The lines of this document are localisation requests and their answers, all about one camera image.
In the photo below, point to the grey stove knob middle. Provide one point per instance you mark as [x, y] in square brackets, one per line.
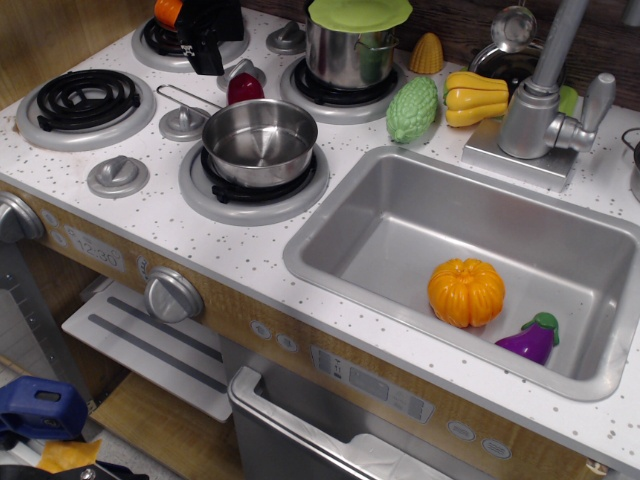
[184, 124]

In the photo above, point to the silver toy faucet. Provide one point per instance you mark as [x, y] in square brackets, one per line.
[535, 142]

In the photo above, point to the orange toy carrot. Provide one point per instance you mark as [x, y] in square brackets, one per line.
[167, 11]

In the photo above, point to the purple toy eggplant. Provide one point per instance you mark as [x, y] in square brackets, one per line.
[536, 339]

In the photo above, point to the yellow cloth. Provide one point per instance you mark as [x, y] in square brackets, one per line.
[58, 456]

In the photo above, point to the green pot lid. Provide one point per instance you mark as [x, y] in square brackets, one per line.
[359, 16]

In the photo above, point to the black back left burner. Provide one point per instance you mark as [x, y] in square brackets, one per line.
[169, 43]

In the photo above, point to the grey stove knob top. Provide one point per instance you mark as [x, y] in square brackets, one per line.
[288, 40]

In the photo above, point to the silver oven dial left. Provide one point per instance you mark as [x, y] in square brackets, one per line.
[18, 220]

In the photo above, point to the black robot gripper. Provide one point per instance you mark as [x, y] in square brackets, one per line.
[205, 58]

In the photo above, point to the silver oven dial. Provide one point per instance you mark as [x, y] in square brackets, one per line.
[170, 298]
[18, 220]

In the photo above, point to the dark red toy sweet potato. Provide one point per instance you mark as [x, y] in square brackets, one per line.
[244, 87]

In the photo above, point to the grey dishwasher door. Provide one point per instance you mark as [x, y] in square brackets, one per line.
[288, 431]

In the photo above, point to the white oven shelf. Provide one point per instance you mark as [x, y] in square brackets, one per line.
[183, 358]

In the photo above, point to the grey stove knob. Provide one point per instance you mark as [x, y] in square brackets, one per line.
[184, 124]
[288, 40]
[118, 177]
[244, 65]

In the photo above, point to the small steel saucepan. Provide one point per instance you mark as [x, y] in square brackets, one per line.
[257, 143]

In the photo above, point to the grey stove knob front left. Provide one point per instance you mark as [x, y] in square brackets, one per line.
[118, 177]

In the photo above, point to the steel bowl behind faucet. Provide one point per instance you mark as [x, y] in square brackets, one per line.
[513, 68]

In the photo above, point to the black front left burner coil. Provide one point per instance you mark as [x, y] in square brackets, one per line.
[86, 99]

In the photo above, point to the yellow toy corn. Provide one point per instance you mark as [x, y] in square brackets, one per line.
[427, 56]

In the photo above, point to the orange toy pumpkin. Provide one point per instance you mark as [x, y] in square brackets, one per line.
[466, 293]

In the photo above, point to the black back right burner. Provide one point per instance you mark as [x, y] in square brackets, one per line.
[322, 93]

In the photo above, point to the silver oven dial right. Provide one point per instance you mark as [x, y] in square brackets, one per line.
[170, 298]

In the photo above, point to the green toy bitter melon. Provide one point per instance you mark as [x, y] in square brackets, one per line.
[412, 110]

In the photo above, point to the yellow toy squash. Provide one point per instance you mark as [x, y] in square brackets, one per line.
[471, 98]

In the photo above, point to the black front right burner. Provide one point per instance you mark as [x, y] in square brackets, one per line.
[225, 191]

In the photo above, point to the tall steel pot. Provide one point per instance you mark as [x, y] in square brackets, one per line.
[346, 60]

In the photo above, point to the blue clamp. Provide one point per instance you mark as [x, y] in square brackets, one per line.
[34, 408]

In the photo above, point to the grey oven door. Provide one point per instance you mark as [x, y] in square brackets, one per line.
[31, 341]

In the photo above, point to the grey stove knob centre back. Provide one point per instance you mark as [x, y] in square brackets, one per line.
[244, 65]

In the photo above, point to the steel ladle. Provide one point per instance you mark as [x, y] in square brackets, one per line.
[513, 28]

